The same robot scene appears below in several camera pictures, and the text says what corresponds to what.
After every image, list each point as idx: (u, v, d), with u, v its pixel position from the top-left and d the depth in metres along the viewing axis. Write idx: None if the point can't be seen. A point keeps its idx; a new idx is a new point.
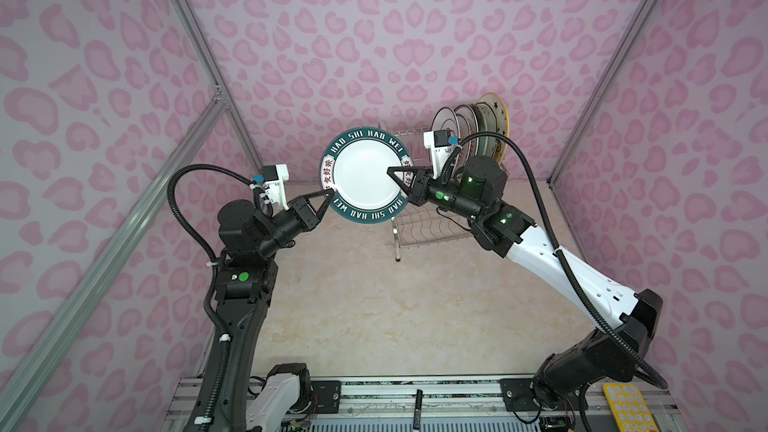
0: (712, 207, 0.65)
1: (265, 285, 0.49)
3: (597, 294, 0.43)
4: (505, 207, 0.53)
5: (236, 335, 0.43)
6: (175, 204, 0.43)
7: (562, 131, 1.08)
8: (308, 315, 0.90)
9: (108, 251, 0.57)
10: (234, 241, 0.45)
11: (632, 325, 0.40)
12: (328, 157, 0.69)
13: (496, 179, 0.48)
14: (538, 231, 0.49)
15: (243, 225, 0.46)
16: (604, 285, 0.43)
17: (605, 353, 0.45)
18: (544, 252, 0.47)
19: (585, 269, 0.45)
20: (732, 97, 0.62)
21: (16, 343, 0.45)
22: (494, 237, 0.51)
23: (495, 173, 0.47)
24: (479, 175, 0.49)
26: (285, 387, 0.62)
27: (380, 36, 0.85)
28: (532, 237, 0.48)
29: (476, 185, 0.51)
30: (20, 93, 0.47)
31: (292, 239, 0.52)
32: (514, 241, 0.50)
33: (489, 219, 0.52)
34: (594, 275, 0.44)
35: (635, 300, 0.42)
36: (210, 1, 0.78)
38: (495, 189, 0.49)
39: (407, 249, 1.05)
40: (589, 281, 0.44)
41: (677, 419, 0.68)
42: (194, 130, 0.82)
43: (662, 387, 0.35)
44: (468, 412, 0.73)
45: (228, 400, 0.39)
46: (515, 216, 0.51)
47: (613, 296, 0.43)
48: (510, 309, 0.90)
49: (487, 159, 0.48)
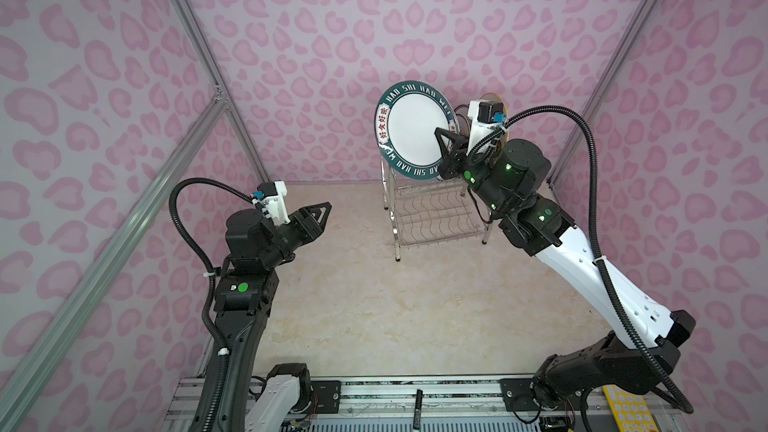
0: (712, 207, 0.65)
1: (265, 295, 0.48)
3: (635, 312, 0.40)
4: (541, 202, 0.46)
5: (236, 348, 0.43)
6: (176, 213, 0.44)
7: (562, 131, 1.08)
8: (308, 315, 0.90)
9: (109, 249, 0.57)
10: (238, 246, 0.46)
11: (667, 349, 0.38)
12: (384, 104, 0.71)
13: (539, 169, 0.41)
14: (578, 235, 0.44)
15: (249, 229, 0.47)
16: (643, 303, 0.40)
17: (621, 366, 0.44)
18: (584, 259, 0.42)
19: (624, 283, 0.41)
20: (732, 97, 0.62)
21: (16, 343, 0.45)
22: (527, 234, 0.45)
23: (537, 162, 0.40)
24: (521, 164, 0.42)
26: (285, 390, 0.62)
27: (380, 36, 0.85)
28: (572, 241, 0.43)
29: (514, 175, 0.44)
30: (20, 93, 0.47)
31: (292, 253, 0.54)
32: (552, 243, 0.44)
33: (522, 213, 0.45)
34: (634, 292, 0.41)
35: (671, 321, 0.40)
36: (210, 0, 0.78)
38: (536, 181, 0.42)
39: (407, 249, 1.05)
40: (629, 297, 0.40)
41: (677, 418, 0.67)
42: (194, 130, 0.82)
43: (688, 412, 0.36)
44: (468, 412, 0.73)
45: (227, 415, 0.39)
46: (553, 213, 0.45)
47: (651, 316, 0.40)
48: (510, 309, 0.90)
49: (528, 146, 0.41)
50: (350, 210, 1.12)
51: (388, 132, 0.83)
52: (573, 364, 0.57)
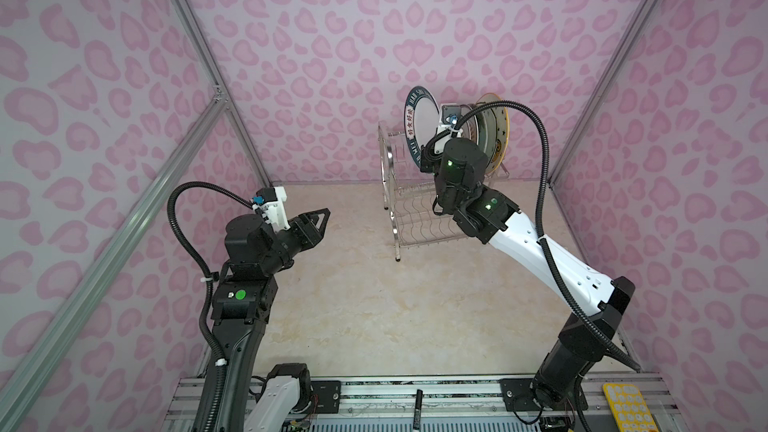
0: (712, 207, 0.65)
1: (263, 302, 0.47)
3: (578, 283, 0.44)
4: (488, 193, 0.50)
5: (233, 358, 0.42)
6: (175, 218, 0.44)
7: (562, 130, 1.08)
8: (308, 315, 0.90)
9: (108, 251, 0.57)
10: (236, 253, 0.46)
11: (609, 313, 0.41)
12: (409, 107, 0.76)
13: (477, 162, 0.46)
14: (523, 218, 0.48)
15: (249, 234, 0.47)
16: (585, 274, 0.44)
17: (576, 338, 0.48)
18: (529, 241, 0.46)
19: (566, 257, 0.45)
20: (732, 97, 0.62)
21: (16, 343, 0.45)
22: (477, 224, 0.49)
23: (476, 156, 0.45)
24: (459, 159, 0.47)
26: (285, 392, 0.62)
27: (380, 36, 0.85)
28: (518, 224, 0.47)
29: (455, 170, 0.49)
30: (20, 93, 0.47)
31: (292, 258, 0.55)
32: (499, 229, 0.48)
33: (472, 204, 0.49)
34: (576, 264, 0.44)
35: (612, 288, 0.43)
36: (210, 0, 0.78)
38: (476, 172, 0.47)
39: (407, 250, 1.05)
40: (571, 270, 0.44)
41: (677, 419, 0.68)
42: (193, 131, 0.82)
43: (635, 368, 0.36)
44: (468, 412, 0.73)
45: (225, 426, 0.38)
46: (500, 201, 0.49)
47: (592, 284, 0.43)
48: (510, 309, 0.90)
49: (466, 142, 0.46)
50: (350, 210, 1.12)
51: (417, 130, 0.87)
52: (554, 353, 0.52)
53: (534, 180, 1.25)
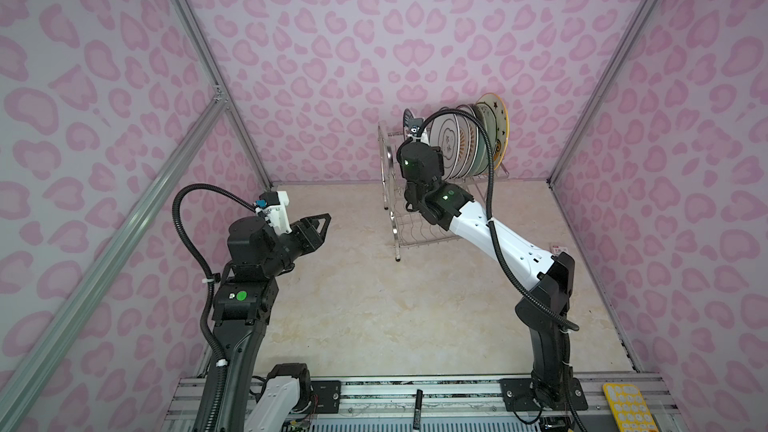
0: (712, 207, 0.65)
1: (264, 303, 0.47)
3: (520, 257, 0.51)
4: (447, 187, 0.58)
5: (234, 359, 0.42)
6: (181, 221, 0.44)
7: (562, 131, 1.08)
8: (308, 315, 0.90)
9: (108, 251, 0.57)
10: (240, 252, 0.47)
11: (545, 281, 0.47)
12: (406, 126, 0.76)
13: (426, 158, 0.56)
14: (475, 206, 0.55)
15: (251, 235, 0.48)
16: (527, 249, 0.50)
17: (527, 314, 0.54)
18: (478, 223, 0.54)
19: (512, 238, 0.52)
20: (732, 97, 0.62)
21: (16, 343, 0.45)
22: (437, 213, 0.58)
23: (426, 155, 0.55)
24: (412, 157, 0.57)
26: (285, 393, 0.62)
27: (380, 36, 0.85)
28: (469, 210, 0.54)
29: (410, 167, 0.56)
30: (20, 93, 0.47)
31: (292, 262, 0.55)
32: (453, 215, 0.57)
33: (433, 196, 0.58)
34: (520, 243, 0.51)
35: (552, 260, 0.49)
36: (210, 1, 0.78)
38: (428, 167, 0.57)
39: (407, 250, 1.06)
40: (514, 247, 0.51)
41: (677, 419, 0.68)
42: (194, 130, 0.82)
43: (575, 330, 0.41)
44: (468, 412, 0.73)
45: (225, 426, 0.38)
46: (456, 193, 0.57)
47: (533, 257, 0.50)
48: (510, 309, 0.90)
49: (422, 145, 0.55)
50: (351, 210, 1.12)
51: None
52: (534, 343, 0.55)
53: (534, 180, 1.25)
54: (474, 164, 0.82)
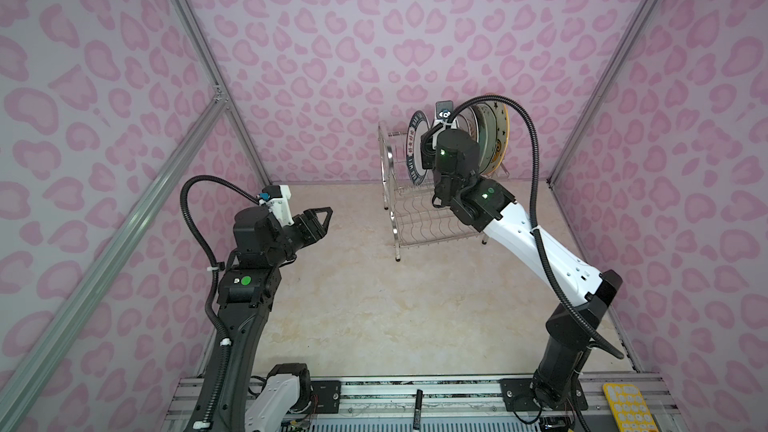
0: (712, 207, 0.65)
1: (267, 289, 0.49)
3: (567, 274, 0.45)
4: (484, 183, 0.50)
5: (238, 339, 0.43)
6: (185, 208, 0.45)
7: (562, 131, 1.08)
8: (308, 315, 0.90)
9: (108, 251, 0.57)
10: (244, 239, 0.49)
11: (595, 303, 0.42)
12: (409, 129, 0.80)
13: (468, 150, 0.47)
14: (518, 209, 0.48)
15: (255, 223, 0.49)
16: (574, 265, 0.45)
17: (563, 328, 0.49)
18: (522, 230, 0.47)
19: (557, 249, 0.46)
20: (732, 97, 0.62)
21: (17, 343, 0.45)
22: (474, 212, 0.50)
23: (466, 145, 0.47)
24: (451, 148, 0.48)
26: (285, 388, 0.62)
27: (380, 36, 0.85)
28: (512, 215, 0.48)
29: (447, 159, 0.50)
30: (20, 93, 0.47)
31: (294, 254, 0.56)
32: (493, 218, 0.50)
33: (469, 193, 0.50)
34: (566, 255, 0.46)
35: (599, 279, 0.44)
36: (210, 1, 0.78)
38: (468, 160, 0.48)
39: (407, 249, 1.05)
40: (561, 261, 0.45)
41: (677, 419, 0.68)
42: (194, 130, 0.82)
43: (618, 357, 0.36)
44: (468, 412, 0.73)
45: (227, 405, 0.39)
46: (496, 191, 0.49)
47: (581, 275, 0.44)
48: (510, 309, 0.90)
49: (460, 132, 0.47)
50: (350, 210, 1.12)
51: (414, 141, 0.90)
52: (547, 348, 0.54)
53: None
54: None
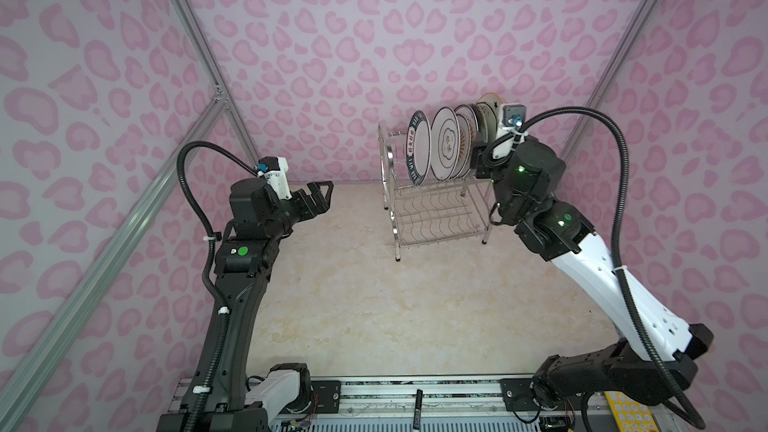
0: (712, 207, 0.65)
1: (264, 259, 0.48)
3: (654, 324, 0.39)
4: (561, 207, 0.44)
5: (236, 307, 0.43)
6: (183, 179, 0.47)
7: (562, 131, 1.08)
8: (308, 315, 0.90)
9: (108, 250, 0.57)
10: (240, 209, 0.48)
11: (685, 363, 0.37)
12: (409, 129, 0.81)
13: (553, 170, 0.40)
14: (598, 242, 0.42)
15: (252, 193, 0.48)
16: (663, 316, 0.39)
17: (634, 379, 0.43)
18: (602, 268, 0.41)
19: (643, 296, 0.40)
20: (732, 97, 0.62)
21: (17, 343, 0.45)
22: (544, 239, 0.43)
23: (551, 164, 0.40)
24: (533, 166, 0.41)
26: (285, 379, 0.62)
27: (380, 36, 0.85)
28: (592, 248, 0.42)
29: (526, 176, 0.43)
30: (20, 93, 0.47)
31: (290, 227, 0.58)
32: (570, 250, 0.43)
33: (541, 217, 0.44)
34: (653, 303, 0.40)
35: (690, 336, 0.39)
36: (210, 1, 0.78)
38: (550, 182, 0.41)
39: (407, 249, 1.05)
40: (648, 309, 0.39)
41: (677, 419, 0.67)
42: (194, 130, 0.82)
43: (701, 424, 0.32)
44: (468, 412, 0.73)
45: (227, 371, 0.39)
46: (575, 220, 0.43)
47: (670, 329, 0.38)
48: (510, 309, 0.90)
49: (541, 147, 0.40)
50: (350, 210, 1.12)
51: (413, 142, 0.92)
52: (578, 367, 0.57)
53: None
54: None
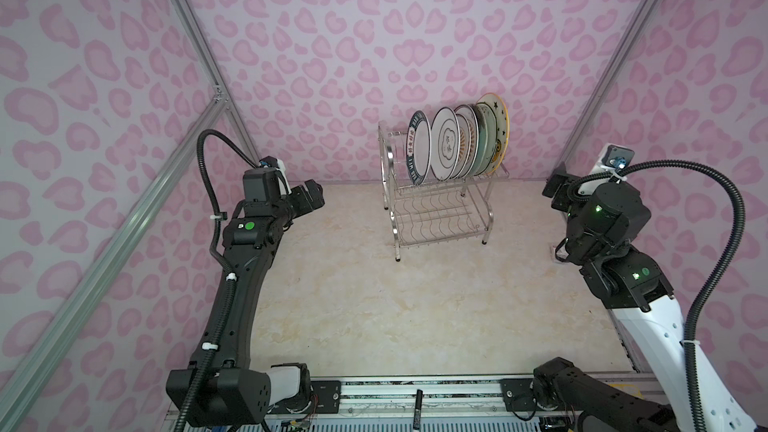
0: (712, 207, 0.65)
1: (270, 236, 0.51)
3: (712, 411, 0.36)
4: (638, 259, 0.41)
5: (244, 275, 0.45)
6: (202, 160, 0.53)
7: (562, 131, 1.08)
8: (308, 315, 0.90)
9: (109, 250, 0.57)
10: (252, 188, 0.52)
11: None
12: (409, 129, 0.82)
13: (633, 216, 0.39)
14: (673, 309, 0.39)
15: (263, 174, 0.53)
16: (725, 406, 0.36)
17: None
18: (670, 336, 0.38)
19: (710, 377, 0.37)
20: (732, 97, 0.62)
21: (16, 343, 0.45)
22: (611, 287, 0.41)
23: (634, 209, 0.38)
24: (613, 207, 0.40)
26: (287, 373, 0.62)
27: (380, 36, 0.85)
28: (663, 313, 0.39)
29: (603, 216, 0.42)
30: (20, 93, 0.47)
31: (291, 220, 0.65)
32: (640, 307, 0.40)
33: (611, 262, 0.42)
34: (717, 389, 0.36)
35: None
36: (210, 1, 0.78)
38: (629, 229, 0.40)
39: (407, 250, 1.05)
40: (711, 393, 0.36)
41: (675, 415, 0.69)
42: (194, 130, 0.82)
43: None
44: (468, 412, 0.73)
45: (234, 331, 0.41)
46: (652, 277, 0.40)
47: (730, 421, 0.35)
48: (510, 309, 0.90)
49: (627, 193, 0.39)
50: (350, 210, 1.12)
51: (413, 142, 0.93)
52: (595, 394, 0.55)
53: (534, 180, 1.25)
54: (474, 164, 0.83)
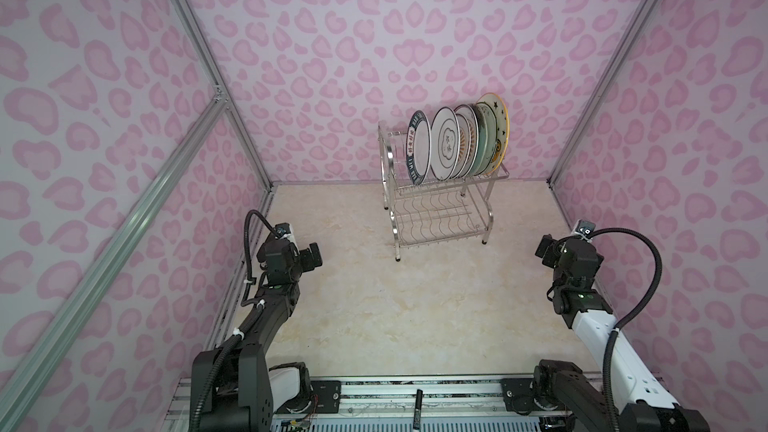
0: (712, 207, 0.65)
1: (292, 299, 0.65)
3: (628, 376, 0.45)
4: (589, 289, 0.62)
5: (268, 305, 0.57)
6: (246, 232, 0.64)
7: (562, 131, 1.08)
8: (308, 315, 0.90)
9: (108, 250, 0.57)
10: (274, 261, 0.66)
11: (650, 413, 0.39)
12: (410, 128, 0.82)
13: (584, 255, 0.60)
14: (608, 317, 0.54)
15: (283, 247, 0.67)
16: (644, 378, 0.44)
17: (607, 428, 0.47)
18: (599, 328, 0.52)
19: (633, 360, 0.46)
20: (732, 97, 0.62)
21: (16, 343, 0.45)
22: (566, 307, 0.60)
23: (588, 252, 0.59)
24: (571, 247, 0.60)
26: (286, 375, 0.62)
27: (380, 36, 0.85)
28: (598, 316, 0.54)
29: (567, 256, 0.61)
30: (20, 93, 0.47)
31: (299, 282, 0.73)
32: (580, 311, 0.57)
33: (570, 291, 0.61)
34: (638, 366, 0.45)
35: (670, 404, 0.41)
36: (210, 0, 0.78)
38: (582, 264, 0.61)
39: (406, 249, 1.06)
40: (630, 367, 0.46)
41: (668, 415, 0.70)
42: (194, 130, 0.82)
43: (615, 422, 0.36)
44: (468, 412, 0.73)
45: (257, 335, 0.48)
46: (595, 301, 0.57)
47: (644, 386, 0.43)
48: (510, 309, 0.90)
49: (590, 244, 0.61)
50: (350, 210, 1.12)
51: (414, 142, 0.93)
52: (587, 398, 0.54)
53: (534, 179, 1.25)
54: (474, 164, 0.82)
